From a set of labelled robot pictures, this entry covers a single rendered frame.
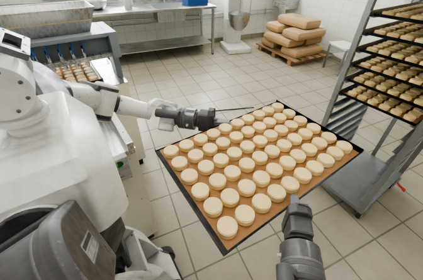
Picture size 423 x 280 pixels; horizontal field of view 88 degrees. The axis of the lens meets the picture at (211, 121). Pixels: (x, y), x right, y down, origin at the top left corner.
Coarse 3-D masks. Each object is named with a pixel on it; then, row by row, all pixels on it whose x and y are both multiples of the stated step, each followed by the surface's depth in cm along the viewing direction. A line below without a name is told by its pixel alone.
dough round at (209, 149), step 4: (208, 144) 75; (212, 144) 75; (204, 148) 74; (208, 148) 74; (212, 148) 74; (216, 148) 74; (204, 152) 74; (208, 152) 73; (212, 152) 73; (216, 152) 74
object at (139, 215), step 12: (108, 132) 109; (108, 144) 102; (120, 144) 102; (132, 156) 102; (132, 168) 105; (132, 180) 109; (132, 192) 113; (144, 192) 119; (132, 204) 118; (144, 204) 124; (132, 216) 123; (144, 216) 129; (144, 228) 135; (156, 228) 143
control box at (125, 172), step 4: (124, 152) 98; (116, 156) 96; (120, 156) 96; (124, 156) 96; (116, 160) 94; (120, 160) 95; (124, 160) 96; (124, 164) 97; (128, 164) 99; (120, 168) 97; (124, 168) 98; (128, 168) 100; (120, 172) 98; (124, 172) 100; (128, 172) 101; (120, 176) 100; (124, 176) 101; (128, 176) 102; (132, 176) 104; (124, 180) 102
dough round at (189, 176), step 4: (184, 172) 65; (188, 172) 65; (192, 172) 65; (196, 172) 65; (184, 176) 64; (188, 176) 64; (192, 176) 64; (196, 176) 64; (184, 180) 63; (188, 180) 63; (192, 180) 63; (196, 180) 65; (188, 184) 64
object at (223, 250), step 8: (296, 112) 94; (312, 120) 89; (192, 136) 82; (336, 136) 82; (352, 144) 78; (160, 152) 75; (360, 152) 76; (168, 168) 69; (176, 176) 67; (328, 176) 67; (176, 184) 64; (184, 192) 62; (192, 200) 60; (192, 208) 58; (200, 216) 56; (208, 224) 55; (264, 224) 55; (208, 232) 53; (216, 240) 52; (224, 248) 50; (232, 248) 50
